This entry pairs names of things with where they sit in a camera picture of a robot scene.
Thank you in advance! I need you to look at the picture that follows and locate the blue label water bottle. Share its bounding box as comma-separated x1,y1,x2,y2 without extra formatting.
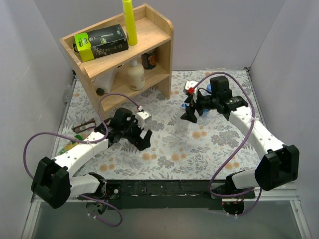
201,89,211,117

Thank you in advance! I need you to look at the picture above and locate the clear plastic cup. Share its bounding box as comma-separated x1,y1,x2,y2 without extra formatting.
175,108,190,134

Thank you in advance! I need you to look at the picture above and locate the small blue bottle cap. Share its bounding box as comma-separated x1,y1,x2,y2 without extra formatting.
206,84,212,93

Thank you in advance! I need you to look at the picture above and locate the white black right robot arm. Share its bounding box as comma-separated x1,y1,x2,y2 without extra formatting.
180,72,300,198

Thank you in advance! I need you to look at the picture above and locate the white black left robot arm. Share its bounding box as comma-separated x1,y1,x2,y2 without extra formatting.
31,108,152,209

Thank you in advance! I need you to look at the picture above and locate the cream lotion pump bottle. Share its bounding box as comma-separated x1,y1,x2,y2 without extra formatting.
127,59,145,91

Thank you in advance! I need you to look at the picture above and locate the yellow tall bottle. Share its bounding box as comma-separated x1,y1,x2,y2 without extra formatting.
122,0,138,46

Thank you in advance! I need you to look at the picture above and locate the floral patterned table mat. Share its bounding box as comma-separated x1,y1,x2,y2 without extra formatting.
53,69,285,180

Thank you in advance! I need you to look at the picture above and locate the brown chocolate bar wrapper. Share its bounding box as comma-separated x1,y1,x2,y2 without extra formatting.
72,118,96,133

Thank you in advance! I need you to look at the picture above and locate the white jug black cap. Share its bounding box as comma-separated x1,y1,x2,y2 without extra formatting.
93,70,117,96

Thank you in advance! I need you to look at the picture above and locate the dark jar on shelf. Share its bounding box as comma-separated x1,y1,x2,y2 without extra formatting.
141,49,157,70

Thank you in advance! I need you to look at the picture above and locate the wooden shelf unit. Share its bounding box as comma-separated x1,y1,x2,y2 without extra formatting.
60,3,174,117

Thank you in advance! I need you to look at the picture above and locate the chips snack bag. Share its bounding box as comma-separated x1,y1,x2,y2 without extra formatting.
57,134,85,156

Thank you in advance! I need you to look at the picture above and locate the black green product box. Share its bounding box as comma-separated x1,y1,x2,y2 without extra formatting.
72,24,129,62

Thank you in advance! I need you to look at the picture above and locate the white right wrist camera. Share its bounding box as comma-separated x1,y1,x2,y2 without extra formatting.
183,81,199,101

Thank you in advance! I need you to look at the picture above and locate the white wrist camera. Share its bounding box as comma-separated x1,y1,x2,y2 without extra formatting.
135,106,152,127
183,81,199,101

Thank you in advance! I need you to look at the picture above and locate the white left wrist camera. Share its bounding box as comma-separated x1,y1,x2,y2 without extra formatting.
135,106,152,127

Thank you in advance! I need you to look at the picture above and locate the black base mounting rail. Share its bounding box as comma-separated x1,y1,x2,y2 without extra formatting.
77,179,255,217

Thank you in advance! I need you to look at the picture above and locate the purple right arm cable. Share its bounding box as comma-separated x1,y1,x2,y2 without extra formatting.
188,72,262,216

